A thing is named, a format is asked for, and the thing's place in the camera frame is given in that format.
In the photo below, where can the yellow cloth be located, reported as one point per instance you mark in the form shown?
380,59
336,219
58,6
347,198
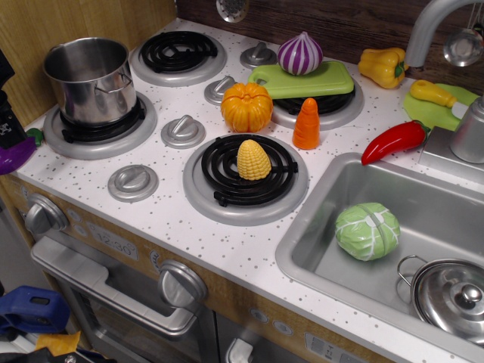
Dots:
58,344

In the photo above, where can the silver faucet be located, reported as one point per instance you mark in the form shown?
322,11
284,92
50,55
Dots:
458,152

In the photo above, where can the green toy cabbage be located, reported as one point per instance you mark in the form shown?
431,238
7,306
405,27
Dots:
367,231

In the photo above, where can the yellow handled toy knife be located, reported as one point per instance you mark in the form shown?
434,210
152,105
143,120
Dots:
427,91

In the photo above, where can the silver stovetop knob centre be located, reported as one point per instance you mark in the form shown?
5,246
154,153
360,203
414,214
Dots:
183,133

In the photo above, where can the yellow toy corn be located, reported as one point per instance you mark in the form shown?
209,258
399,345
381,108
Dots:
253,162

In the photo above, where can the silver sink basin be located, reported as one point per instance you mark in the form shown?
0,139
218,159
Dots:
438,220

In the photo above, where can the silver oven dial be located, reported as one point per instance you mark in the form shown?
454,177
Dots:
179,286
44,215

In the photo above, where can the blue clamp tool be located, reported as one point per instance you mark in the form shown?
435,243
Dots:
34,310

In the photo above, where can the silver stovetop knob back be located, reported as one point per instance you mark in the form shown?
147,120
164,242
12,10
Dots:
258,55

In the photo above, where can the front right black burner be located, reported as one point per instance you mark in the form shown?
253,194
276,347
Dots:
219,167

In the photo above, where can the purple white toy onion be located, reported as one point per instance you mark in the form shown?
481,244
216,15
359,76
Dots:
300,55

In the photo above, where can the purple toy eggplant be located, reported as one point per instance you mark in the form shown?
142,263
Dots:
16,156

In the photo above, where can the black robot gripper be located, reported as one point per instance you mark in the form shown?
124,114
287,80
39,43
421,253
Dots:
12,132

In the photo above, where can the back right black burner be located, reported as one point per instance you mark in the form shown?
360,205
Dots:
326,104

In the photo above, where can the black burner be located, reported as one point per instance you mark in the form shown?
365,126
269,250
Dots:
177,51
326,104
76,132
219,167

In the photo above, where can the green cutting board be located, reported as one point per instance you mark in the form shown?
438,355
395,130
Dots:
331,78

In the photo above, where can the silver stovetop knob upper middle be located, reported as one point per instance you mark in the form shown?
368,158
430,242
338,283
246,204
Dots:
215,91

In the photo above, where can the orange toy carrot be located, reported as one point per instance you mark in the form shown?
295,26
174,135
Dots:
306,133

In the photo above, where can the red toy chili pepper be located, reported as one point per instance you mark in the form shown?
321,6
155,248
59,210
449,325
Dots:
401,137

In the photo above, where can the silver stovetop knob front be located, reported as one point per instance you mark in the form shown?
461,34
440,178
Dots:
132,183

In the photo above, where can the silver oven door handle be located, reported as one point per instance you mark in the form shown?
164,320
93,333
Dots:
120,288

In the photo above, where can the light green round plate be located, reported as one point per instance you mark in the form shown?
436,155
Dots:
434,115

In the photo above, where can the silver oven dial left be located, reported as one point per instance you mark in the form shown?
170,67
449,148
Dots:
44,215

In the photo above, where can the orange toy pumpkin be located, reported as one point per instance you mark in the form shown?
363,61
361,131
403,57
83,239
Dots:
247,107

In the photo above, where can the hanging steel strainer spoon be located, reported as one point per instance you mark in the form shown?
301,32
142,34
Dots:
232,11

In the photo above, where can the yellow toy bell pepper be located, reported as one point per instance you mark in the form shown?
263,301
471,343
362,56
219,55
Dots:
386,67

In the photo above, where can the stainless steel pot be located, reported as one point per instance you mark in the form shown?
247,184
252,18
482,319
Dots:
92,80

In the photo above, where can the silver stovetop knob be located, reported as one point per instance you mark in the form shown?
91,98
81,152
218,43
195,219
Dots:
183,133
258,55
215,91
132,183

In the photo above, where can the back left black burner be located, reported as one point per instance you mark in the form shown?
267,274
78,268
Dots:
177,51

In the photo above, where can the small steel lidded pot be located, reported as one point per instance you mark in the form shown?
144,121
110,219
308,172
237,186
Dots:
446,293

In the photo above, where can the silver oven dial right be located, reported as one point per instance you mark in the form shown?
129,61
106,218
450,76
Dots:
179,286

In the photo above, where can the front left black burner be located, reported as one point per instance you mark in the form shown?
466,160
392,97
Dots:
76,132

